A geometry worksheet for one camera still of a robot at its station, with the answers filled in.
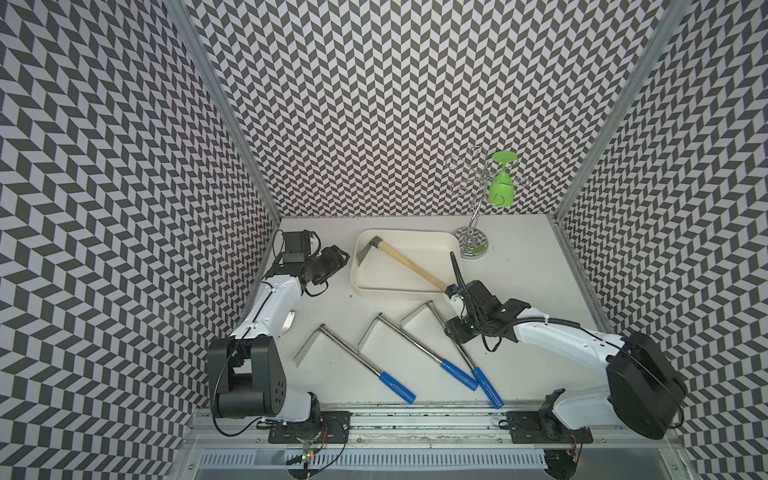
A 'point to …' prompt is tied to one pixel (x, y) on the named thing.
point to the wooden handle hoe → (381, 244)
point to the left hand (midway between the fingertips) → (343, 261)
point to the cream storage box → (380, 274)
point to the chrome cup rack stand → (520, 182)
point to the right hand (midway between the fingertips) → (455, 332)
